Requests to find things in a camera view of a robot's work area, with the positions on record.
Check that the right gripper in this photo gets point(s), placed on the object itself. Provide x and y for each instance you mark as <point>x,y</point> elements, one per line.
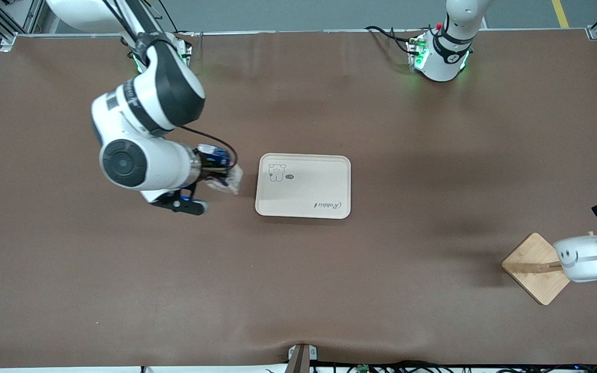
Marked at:
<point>208,169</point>

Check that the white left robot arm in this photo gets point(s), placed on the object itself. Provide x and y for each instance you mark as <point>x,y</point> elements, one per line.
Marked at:
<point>449,52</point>

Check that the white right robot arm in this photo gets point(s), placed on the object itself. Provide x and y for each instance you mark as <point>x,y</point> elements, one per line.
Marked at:
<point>138,103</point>

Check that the wooden cup rack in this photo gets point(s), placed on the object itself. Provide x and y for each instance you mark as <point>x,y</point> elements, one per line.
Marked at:
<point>531,269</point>

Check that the cream rabbit print tray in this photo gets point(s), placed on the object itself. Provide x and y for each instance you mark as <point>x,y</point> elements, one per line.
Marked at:
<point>309,191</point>

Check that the grey metal camera bracket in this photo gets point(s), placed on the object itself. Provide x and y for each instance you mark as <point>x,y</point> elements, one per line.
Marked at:
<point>301,356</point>

